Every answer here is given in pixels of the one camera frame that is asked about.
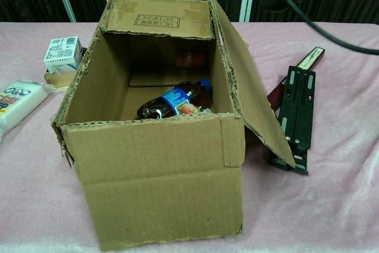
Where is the brown cardboard shipping box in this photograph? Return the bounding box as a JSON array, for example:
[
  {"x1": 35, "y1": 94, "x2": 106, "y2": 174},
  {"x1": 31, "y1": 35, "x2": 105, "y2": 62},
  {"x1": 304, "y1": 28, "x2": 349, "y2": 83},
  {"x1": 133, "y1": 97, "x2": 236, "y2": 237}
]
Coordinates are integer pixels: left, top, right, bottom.
[{"x1": 50, "y1": 0, "x2": 297, "y2": 252}]

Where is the dark red flat box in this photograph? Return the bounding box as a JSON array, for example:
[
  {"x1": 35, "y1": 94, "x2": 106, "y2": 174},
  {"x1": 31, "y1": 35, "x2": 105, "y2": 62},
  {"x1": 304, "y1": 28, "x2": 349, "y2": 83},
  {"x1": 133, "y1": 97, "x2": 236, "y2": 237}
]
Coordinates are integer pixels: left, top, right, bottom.
[{"x1": 266, "y1": 46, "x2": 326, "y2": 110}]

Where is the small white blue carton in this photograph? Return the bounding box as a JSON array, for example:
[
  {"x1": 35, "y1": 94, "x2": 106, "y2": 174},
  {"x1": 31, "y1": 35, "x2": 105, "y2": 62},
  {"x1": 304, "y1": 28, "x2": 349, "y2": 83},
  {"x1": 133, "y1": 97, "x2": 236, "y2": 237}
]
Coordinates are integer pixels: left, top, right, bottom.
[{"x1": 43, "y1": 36, "x2": 83, "y2": 73}]

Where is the colourful snack packet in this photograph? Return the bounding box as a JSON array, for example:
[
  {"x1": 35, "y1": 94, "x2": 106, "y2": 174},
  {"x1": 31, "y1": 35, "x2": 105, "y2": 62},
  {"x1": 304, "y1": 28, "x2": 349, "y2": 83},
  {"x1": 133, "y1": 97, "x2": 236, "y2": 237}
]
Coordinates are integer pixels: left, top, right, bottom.
[{"x1": 179, "y1": 103, "x2": 211, "y2": 115}]

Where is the blue-labelled drink bottle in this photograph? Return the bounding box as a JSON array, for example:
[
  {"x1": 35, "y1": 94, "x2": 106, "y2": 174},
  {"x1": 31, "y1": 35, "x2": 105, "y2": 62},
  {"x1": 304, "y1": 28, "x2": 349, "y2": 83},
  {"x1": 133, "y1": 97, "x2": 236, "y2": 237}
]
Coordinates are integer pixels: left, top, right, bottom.
[{"x1": 136, "y1": 78, "x2": 213, "y2": 120}]

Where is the red cylindrical package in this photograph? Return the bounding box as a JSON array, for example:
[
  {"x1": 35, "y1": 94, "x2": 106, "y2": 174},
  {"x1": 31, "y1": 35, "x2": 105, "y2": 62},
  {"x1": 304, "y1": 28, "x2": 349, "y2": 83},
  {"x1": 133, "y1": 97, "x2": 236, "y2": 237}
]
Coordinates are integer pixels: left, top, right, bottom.
[{"x1": 175, "y1": 51, "x2": 207, "y2": 68}]

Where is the black folding stand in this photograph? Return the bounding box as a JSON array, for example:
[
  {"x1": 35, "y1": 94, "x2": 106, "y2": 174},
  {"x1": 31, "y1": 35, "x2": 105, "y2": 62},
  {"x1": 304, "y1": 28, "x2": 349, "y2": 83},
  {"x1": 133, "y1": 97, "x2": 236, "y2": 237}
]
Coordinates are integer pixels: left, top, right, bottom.
[{"x1": 268, "y1": 65, "x2": 317, "y2": 176}]

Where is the pink table cloth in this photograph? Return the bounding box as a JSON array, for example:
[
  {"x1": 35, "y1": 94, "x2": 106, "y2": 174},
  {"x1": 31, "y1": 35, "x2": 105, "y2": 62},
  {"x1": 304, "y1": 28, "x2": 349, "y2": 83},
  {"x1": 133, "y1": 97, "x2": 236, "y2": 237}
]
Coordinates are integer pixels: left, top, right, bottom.
[{"x1": 0, "y1": 21, "x2": 379, "y2": 253}]

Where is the white tissue pack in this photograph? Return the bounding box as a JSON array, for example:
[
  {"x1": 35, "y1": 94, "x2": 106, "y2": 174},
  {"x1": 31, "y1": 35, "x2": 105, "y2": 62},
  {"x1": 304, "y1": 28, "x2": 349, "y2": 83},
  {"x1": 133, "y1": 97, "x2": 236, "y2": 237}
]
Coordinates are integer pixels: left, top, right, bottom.
[{"x1": 0, "y1": 78, "x2": 56, "y2": 143}]

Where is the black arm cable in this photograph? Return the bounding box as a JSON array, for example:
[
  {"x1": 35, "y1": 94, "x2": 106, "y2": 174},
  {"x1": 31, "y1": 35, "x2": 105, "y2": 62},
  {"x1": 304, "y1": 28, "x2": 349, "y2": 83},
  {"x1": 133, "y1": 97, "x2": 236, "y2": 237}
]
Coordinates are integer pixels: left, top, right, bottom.
[{"x1": 265, "y1": 0, "x2": 379, "y2": 56}]

